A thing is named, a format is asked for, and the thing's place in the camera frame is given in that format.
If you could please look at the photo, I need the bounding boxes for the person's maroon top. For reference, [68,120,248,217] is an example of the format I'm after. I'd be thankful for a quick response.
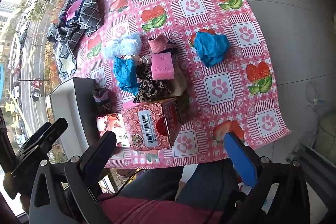
[98,193,223,224]

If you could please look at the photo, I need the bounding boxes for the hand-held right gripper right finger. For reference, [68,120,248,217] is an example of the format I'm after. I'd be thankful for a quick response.
[223,132,311,224]

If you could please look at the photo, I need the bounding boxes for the red patterned box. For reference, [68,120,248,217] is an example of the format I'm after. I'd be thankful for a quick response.
[121,97,184,151]

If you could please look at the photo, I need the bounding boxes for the clear plastic bag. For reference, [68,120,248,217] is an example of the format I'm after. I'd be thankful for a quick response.
[304,81,331,119]

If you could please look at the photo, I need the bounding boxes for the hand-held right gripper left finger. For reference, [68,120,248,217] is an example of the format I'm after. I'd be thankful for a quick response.
[29,132,117,224]

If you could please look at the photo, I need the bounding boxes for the grey storage box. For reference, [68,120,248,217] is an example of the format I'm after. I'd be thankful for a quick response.
[49,77,101,159]

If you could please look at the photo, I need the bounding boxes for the pink knitted sock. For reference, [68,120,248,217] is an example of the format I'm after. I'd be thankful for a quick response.
[147,34,177,54]

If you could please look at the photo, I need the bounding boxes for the leopard print cloth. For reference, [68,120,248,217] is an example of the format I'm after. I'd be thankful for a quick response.
[133,63,172,104]

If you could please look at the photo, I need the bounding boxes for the beige fleece cloth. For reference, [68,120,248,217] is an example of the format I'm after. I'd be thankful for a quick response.
[171,64,188,97]

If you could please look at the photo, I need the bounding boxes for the printed snack packet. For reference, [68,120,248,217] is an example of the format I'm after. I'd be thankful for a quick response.
[96,113,131,148]

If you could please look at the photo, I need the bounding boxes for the grey checked cloth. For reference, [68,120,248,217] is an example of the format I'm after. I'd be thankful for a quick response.
[47,0,104,81]

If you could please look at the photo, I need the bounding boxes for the person's blue jeans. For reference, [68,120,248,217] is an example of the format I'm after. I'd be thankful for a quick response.
[115,161,242,203]

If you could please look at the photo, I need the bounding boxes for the blue cloth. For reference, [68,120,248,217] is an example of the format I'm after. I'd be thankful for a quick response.
[113,56,141,95]
[195,31,230,68]

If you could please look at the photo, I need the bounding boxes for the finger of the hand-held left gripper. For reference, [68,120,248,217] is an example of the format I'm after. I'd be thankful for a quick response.
[43,118,69,146]
[17,122,51,159]

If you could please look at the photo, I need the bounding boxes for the pink strawberry printed tablecloth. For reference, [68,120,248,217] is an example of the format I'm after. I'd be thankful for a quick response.
[54,0,293,169]

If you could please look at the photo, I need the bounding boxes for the pink foam block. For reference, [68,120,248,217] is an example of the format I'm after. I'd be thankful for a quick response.
[151,53,176,80]

